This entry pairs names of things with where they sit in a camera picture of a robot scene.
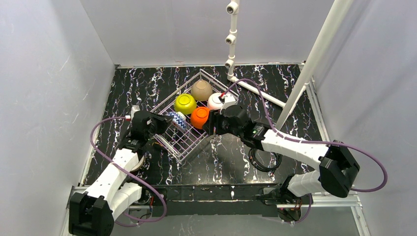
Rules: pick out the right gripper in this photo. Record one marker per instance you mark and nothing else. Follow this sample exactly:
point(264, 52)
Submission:
point(213, 122)

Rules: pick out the yellow-green bowl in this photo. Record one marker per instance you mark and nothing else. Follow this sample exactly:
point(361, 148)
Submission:
point(185, 103)

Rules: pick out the orange bowl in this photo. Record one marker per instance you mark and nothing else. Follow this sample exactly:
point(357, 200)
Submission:
point(199, 117)

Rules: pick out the aluminium table frame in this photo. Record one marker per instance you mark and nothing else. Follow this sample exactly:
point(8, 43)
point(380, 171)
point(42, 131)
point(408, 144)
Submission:
point(196, 173)

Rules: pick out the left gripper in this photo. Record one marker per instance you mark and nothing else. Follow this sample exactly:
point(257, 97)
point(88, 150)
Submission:
point(160, 123)

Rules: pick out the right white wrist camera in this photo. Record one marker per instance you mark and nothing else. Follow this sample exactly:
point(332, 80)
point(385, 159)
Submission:
point(227, 100)

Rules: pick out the small yellow black object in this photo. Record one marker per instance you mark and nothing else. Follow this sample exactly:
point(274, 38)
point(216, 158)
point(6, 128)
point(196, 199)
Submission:
point(157, 145)

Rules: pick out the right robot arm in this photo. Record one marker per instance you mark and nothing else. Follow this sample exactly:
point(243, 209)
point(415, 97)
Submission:
point(335, 169)

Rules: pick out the beige bowl white inside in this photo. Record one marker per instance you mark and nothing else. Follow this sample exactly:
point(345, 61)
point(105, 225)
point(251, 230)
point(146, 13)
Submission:
point(201, 90)

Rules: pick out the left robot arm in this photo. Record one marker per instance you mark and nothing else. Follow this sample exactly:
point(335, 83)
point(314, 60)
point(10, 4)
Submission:
point(94, 212)

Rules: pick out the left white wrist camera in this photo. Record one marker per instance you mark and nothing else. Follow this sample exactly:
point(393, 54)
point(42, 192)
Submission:
point(133, 110)

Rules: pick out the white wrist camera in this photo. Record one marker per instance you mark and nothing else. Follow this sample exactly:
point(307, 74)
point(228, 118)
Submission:
point(133, 110)
point(227, 100)

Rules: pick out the red patterned bowl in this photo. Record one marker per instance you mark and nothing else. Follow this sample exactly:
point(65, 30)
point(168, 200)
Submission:
point(178, 120)

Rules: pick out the white pipe camera frame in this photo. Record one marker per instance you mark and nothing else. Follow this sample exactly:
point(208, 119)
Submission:
point(274, 37)

